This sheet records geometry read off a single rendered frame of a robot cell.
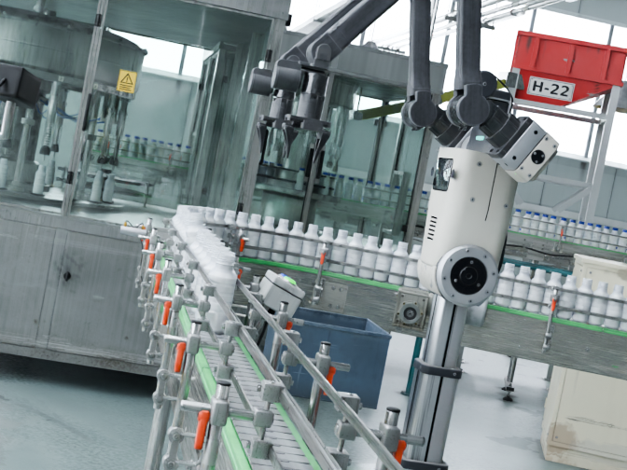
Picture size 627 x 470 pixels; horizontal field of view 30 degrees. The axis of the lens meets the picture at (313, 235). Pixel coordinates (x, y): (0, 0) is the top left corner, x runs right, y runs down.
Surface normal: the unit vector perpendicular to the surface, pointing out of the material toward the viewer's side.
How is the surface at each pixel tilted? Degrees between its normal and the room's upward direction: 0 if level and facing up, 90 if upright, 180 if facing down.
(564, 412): 90
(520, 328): 90
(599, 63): 90
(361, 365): 90
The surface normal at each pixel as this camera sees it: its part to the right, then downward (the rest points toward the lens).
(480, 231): 0.13, 0.26
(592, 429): -0.13, 0.02
